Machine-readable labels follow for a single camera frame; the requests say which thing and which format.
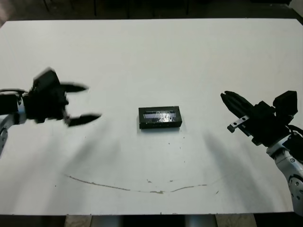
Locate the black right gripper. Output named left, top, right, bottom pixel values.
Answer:
left=220, top=91, right=291, bottom=146

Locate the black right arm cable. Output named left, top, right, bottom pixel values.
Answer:
left=287, top=124, right=303, bottom=138

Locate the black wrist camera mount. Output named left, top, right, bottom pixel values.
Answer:
left=32, top=68, right=61, bottom=92
left=272, top=91, right=298, bottom=119

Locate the black box lid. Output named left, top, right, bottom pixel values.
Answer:
left=138, top=105, right=183, bottom=130

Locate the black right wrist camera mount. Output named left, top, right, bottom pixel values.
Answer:
left=272, top=91, right=298, bottom=119

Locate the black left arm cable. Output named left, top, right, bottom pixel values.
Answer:
left=0, top=88, right=29, bottom=96

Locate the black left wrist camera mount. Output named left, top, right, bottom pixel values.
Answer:
left=32, top=68, right=61, bottom=92

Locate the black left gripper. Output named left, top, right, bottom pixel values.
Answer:
left=25, top=82, right=102, bottom=128

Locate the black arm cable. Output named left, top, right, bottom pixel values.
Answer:
left=287, top=124, right=303, bottom=138
left=0, top=88, right=29, bottom=96

